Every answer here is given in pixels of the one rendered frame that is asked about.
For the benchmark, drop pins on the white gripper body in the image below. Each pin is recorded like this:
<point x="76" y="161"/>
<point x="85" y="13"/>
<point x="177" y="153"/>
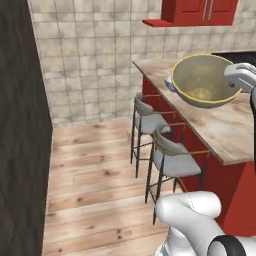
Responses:
<point x="243" y="76"/>

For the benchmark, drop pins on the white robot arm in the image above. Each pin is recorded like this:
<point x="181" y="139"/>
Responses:
<point x="190" y="216"/>

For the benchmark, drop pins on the olive bowl with yellow rim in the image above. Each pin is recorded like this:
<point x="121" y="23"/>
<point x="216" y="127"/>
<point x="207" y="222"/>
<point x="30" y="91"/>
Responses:
<point x="200" y="75"/>

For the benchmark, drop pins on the red counter with wooden top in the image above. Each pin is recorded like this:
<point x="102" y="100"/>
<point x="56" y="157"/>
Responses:
<point x="226" y="131"/>

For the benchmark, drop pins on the blue and white bowl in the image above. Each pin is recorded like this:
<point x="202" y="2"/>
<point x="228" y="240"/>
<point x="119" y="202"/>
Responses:
<point x="169" y="85"/>

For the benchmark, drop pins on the grey stool with black legs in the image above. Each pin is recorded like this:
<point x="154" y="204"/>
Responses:
<point x="180" y="163"/>
<point x="150" y="121"/>

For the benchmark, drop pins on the dark wooden tall cabinet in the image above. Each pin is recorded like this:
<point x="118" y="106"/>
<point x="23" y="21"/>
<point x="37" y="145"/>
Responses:
<point x="20" y="133"/>

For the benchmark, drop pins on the black hob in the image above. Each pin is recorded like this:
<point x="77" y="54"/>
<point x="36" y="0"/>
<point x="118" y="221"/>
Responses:
<point x="240" y="56"/>

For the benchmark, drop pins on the red wall cabinet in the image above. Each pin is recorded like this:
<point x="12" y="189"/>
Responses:
<point x="190" y="10"/>

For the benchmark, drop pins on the red wall shelf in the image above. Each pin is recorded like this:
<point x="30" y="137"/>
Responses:
<point x="156" y="23"/>

